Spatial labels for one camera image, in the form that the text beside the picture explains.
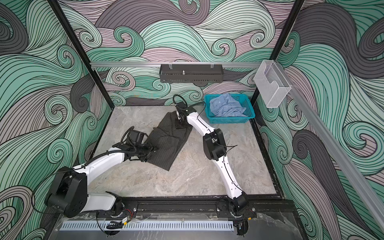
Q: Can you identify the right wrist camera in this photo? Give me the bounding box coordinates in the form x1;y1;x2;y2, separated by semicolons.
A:
175;102;189;117

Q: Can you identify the teal plastic basket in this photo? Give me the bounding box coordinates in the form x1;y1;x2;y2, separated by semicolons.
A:
204;94;255;124

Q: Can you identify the dark grey pinstripe shirt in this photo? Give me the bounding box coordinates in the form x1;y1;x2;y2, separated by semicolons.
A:
146;111;193;171

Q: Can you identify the aluminium side wall rail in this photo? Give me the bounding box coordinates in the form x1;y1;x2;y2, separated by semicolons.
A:
276;63;384;230

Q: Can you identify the light blue shirt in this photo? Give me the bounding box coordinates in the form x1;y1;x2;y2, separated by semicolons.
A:
210;93;246;118

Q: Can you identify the clear plastic wall bin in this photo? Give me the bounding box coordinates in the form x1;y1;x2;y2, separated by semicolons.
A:
254;60;292;108

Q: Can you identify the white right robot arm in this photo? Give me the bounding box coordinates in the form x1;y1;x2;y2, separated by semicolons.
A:
176;111;249;217

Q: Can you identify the black vertical frame post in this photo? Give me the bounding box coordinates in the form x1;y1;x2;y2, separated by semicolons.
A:
248;0;305;109
48;0;115;110

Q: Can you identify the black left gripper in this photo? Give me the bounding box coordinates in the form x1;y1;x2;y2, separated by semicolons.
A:
135;140;159;162

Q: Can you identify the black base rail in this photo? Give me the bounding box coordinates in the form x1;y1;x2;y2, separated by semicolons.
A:
46;196;293;220

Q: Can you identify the white slotted cable duct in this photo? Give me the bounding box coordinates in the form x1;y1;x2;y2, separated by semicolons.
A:
60;220;234;232

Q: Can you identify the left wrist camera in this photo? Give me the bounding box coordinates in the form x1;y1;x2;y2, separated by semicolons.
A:
127;130;147;145

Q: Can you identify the black vertical frame post left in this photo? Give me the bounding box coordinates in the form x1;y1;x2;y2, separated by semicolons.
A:
48;0;115;110

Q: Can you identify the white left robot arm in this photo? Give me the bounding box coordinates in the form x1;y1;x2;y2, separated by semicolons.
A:
45;143;157;218

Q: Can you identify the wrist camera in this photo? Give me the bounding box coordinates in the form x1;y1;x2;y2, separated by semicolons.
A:
127;130;147;145
175;102;189;117

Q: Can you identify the black perforated wall tray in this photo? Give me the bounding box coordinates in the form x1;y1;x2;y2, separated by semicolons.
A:
159;65;224;86

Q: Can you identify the black vertical frame post right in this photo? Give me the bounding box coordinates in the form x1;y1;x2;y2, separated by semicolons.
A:
248;0;305;109

